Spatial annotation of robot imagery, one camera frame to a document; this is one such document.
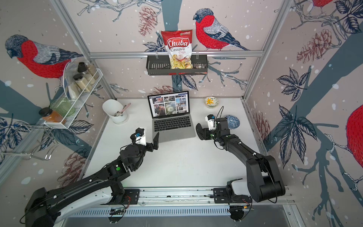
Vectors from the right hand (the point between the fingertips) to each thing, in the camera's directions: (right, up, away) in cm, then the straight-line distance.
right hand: (200, 130), depth 89 cm
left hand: (-27, +3, -15) cm, 31 cm away
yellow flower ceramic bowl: (+12, +19, +28) cm, 36 cm away
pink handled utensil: (-53, +13, +10) cm, 56 cm away
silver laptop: (-21, +9, +18) cm, 29 cm away
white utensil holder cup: (-62, +14, +11) cm, 65 cm away
